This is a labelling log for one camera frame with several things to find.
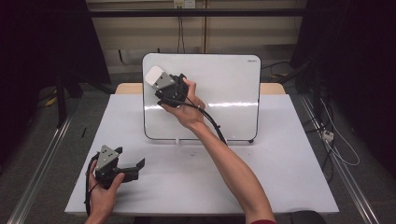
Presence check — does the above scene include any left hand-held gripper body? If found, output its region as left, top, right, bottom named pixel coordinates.
left=92, top=145, right=141, bottom=189

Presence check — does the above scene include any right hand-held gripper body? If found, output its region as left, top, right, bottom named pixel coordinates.
left=151, top=71, right=190, bottom=108

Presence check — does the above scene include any white whiteboard eraser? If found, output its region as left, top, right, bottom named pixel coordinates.
left=145, top=65, right=165, bottom=89

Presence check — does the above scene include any white dry-erase whiteboard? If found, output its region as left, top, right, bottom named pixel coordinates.
left=141, top=52, right=262, bottom=144

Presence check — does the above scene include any person's right hand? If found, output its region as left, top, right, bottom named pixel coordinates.
left=160, top=77, right=207, bottom=131

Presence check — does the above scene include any person's left hand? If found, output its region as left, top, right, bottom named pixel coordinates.
left=87, top=169, right=126, bottom=220

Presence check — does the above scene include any black metal stand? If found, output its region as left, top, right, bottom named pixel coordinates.
left=54, top=73, right=69, bottom=129

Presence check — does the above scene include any black curtain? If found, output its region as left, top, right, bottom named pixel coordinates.
left=290, top=0, right=396, bottom=180
left=0, top=0, right=112, bottom=175

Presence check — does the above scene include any white power strip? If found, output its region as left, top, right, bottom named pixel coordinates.
left=321, top=129, right=335, bottom=143

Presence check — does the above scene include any person's dark leg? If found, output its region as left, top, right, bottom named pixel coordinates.
left=290, top=210, right=329, bottom=224

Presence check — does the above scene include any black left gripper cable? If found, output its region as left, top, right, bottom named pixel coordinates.
left=83, top=152, right=101, bottom=217

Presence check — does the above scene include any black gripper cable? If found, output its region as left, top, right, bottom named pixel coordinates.
left=83, top=152, right=101, bottom=217
left=157, top=96, right=229, bottom=147

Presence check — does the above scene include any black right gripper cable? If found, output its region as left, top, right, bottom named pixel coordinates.
left=157, top=96, right=229, bottom=147

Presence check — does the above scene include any black wall cable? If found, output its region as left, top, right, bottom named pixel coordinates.
left=177, top=7, right=185, bottom=54

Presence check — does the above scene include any aluminium floor rail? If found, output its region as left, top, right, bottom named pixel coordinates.
left=6, top=109, right=78, bottom=224
left=299, top=92, right=381, bottom=224

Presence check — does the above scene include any white wall socket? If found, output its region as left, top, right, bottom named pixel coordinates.
left=173, top=0, right=196, bottom=9

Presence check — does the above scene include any white thin cable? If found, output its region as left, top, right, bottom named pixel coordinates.
left=319, top=98, right=361, bottom=167

